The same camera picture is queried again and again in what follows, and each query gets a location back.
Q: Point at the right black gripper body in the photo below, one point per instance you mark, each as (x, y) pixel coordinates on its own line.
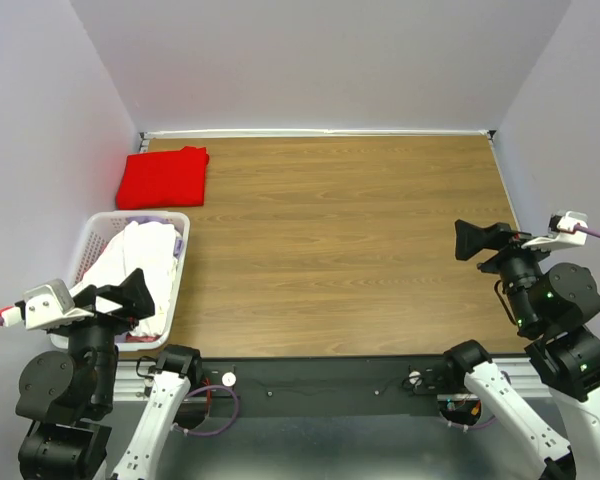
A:
(517, 266)

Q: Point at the aluminium rail frame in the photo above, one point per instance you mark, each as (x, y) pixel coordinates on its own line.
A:
(133, 381)

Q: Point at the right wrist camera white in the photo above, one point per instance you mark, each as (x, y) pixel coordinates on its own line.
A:
(564, 232)

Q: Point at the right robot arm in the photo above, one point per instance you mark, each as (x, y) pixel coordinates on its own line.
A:
(551, 309)

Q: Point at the folded red t-shirt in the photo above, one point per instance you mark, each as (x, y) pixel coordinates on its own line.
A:
(164, 179)

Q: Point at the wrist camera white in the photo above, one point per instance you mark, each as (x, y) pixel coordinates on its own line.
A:
(44, 307)
(564, 232)

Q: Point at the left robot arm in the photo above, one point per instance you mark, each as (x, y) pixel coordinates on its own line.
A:
(67, 393)

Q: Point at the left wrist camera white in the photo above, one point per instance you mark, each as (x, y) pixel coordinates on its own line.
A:
(44, 307)

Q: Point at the white plastic laundry basket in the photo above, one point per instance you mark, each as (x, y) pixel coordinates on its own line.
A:
(110, 248)

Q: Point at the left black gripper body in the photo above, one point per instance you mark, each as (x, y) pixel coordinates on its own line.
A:
(97, 335)

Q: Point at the lavender t-shirt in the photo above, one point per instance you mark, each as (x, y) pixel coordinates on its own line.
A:
(178, 243)

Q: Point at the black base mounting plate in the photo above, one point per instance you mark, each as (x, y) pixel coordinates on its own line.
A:
(329, 387)

